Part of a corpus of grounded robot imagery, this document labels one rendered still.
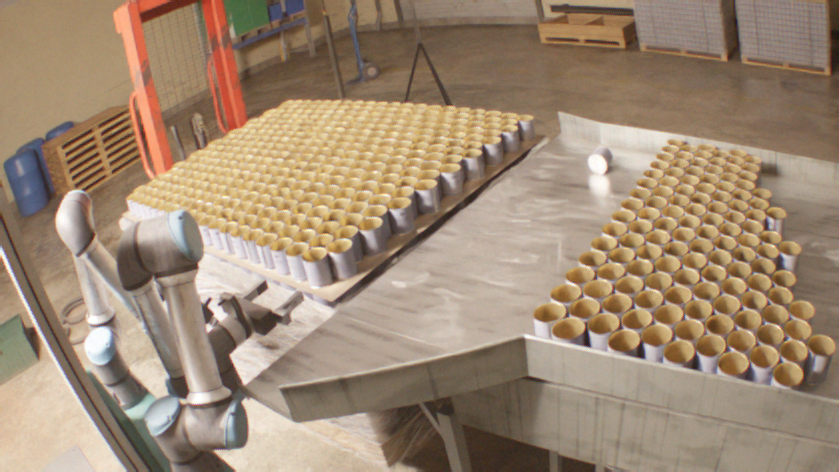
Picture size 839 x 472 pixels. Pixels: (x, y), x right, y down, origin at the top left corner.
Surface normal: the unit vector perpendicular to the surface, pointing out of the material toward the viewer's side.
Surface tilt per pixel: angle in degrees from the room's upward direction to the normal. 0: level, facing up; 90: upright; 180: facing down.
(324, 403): 90
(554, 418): 90
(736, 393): 90
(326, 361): 0
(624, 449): 90
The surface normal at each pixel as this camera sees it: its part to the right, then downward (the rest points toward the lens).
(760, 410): -0.60, 0.47
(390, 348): -0.18, -0.87
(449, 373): 0.13, 0.45
